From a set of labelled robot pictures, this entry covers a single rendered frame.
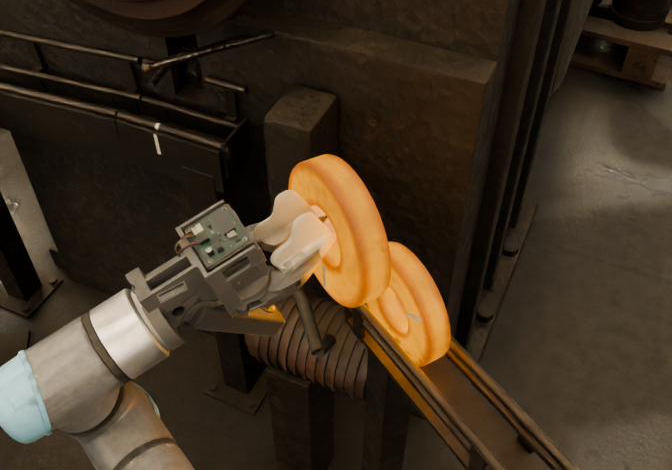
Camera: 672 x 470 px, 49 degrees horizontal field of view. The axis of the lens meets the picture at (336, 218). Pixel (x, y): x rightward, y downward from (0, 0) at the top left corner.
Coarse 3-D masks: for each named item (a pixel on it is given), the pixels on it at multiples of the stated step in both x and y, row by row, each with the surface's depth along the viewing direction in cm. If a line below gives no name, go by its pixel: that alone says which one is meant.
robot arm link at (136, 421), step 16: (128, 384) 73; (128, 400) 72; (144, 400) 74; (112, 416) 70; (128, 416) 71; (144, 416) 72; (80, 432) 69; (96, 432) 70; (112, 432) 70; (128, 432) 70; (144, 432) 70; (160, 432) 71; (96, 448) 70; (112, 448) 69; (128, 448) 69; (96, 464) 70; (112, 464) 68
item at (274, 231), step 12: (288, 192) 70; (276, 204) 70; (288, 204) 71; (300, 204) 72; (276, 216) 71; (288, 216) 72; (324, 216) 73; (264, 228) 71; (276, 228) 72; (288, 228) 73; (264, 240) 72; (276, 240) 72
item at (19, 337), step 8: (0, 336) 172; (8, 336) 172; (16, 336) 172; (24, 336) 172; (0, 344) 171; (8, 344) 171; (16, 344) 171; (24, 344) 171; (0, 352) 169; (8, 352) 169; (16, 352) 169; (0, 360) 168; (8, 360) 168
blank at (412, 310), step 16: (400, 256) 86; (416, 256) 86; (400, 272) 84; (416, 272) 85; (400, 288) 86; (416, 288) 84; (432, 288) 84; (368, 304) 97; (384, 304) 94; (400, 304) 94; (416, 304) 83; (432, 304) 84; (384, 320) 94; (400, 320) 93; (416, 320) 85; (432, 320) 84; (448, 320) 85; (400, 336) 91; (416, 336) 87; (432, 336) 84; (448, 336) 86; (416, 352) 88; (432, 352) 86
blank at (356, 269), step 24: (312, 168) 71; (336, 168) 70; (312, 192) 72; (336, 192) 68; (360, 192) 68; (336, 216) 69; (360, 216) 67; (336, 240) 78; (360, 240) 67; (384, 240) 68; (336, 264) 75; (360, 264) 68; (384, 264) 69; (336, 288) 76; (360, 288) 70; (384, 288) 72
